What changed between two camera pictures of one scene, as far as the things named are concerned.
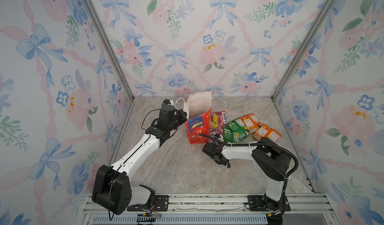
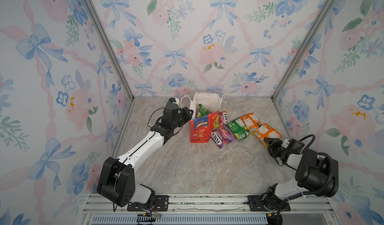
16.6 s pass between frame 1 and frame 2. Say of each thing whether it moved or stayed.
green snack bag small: stayed
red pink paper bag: moved
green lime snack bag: moved
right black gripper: moved
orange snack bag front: stayed
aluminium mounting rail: stayed
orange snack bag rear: stayed
